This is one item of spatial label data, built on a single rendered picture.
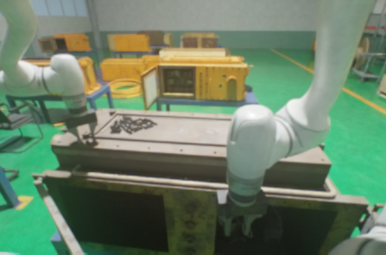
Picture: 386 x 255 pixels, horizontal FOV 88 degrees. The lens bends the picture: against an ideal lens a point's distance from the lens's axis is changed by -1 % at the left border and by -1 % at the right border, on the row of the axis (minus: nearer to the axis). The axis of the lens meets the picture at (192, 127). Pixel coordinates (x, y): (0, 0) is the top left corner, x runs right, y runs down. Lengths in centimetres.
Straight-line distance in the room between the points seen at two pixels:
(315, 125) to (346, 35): 22
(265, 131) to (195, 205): 66
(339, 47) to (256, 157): 24
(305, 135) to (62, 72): 85
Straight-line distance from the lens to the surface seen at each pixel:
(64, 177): 117
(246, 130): 42
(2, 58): 86
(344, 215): 114
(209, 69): 344
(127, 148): 100
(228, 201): 57
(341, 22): 35
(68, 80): 95
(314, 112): 51
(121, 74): 739
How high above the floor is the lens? 189
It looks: 28 degrees down
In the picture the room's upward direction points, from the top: straight up
